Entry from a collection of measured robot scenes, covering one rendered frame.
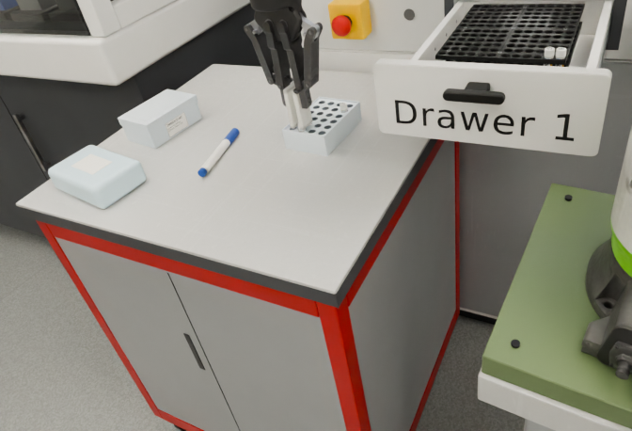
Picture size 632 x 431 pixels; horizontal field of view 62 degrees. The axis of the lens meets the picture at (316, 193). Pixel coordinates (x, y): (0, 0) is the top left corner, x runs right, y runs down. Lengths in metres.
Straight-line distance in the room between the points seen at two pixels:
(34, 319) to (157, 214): 1.26
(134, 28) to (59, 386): 1.05
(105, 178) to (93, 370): 0.96
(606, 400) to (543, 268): 0.15
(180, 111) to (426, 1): 0.51
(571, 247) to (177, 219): 0.53
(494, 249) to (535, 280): 0.74
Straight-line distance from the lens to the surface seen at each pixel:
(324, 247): 0.69
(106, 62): 1.24
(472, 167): 1.20
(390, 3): 1.09
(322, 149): 0.86
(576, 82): 0.69
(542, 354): 0.54
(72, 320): 1.96
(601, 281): 0.57
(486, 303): 1.47
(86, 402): 1.71
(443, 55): 0.82
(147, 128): 1.01
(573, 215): 0.67
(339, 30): 1.06
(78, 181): 0.93
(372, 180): 0.79
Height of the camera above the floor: 1.22
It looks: 36 degrees down
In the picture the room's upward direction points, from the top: 11 degrees counter-clockwise
